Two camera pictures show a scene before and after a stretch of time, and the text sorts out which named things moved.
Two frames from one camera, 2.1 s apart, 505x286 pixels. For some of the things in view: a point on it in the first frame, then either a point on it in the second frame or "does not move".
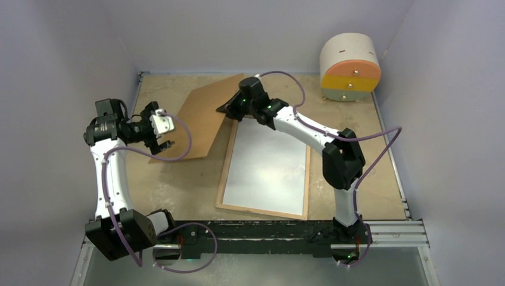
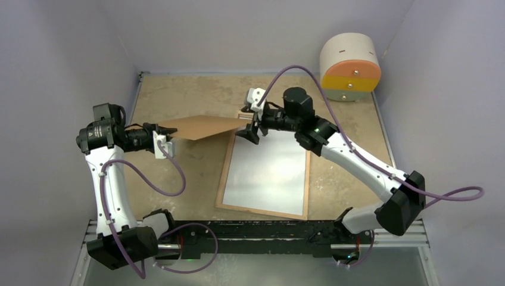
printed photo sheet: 267,169 does not move
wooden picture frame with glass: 266,171 does not move
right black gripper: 230,109 -> 251,133
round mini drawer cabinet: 350,67 does not move
